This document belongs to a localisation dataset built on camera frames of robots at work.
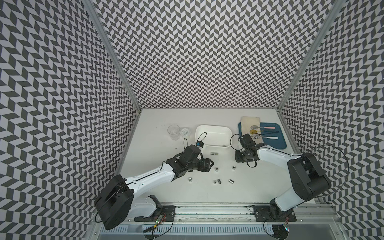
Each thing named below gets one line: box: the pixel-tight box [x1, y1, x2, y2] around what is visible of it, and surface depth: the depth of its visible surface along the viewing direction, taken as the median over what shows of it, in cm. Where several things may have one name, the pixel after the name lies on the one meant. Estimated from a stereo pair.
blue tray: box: [238, 122, 287, 150], surface depth 104 cm
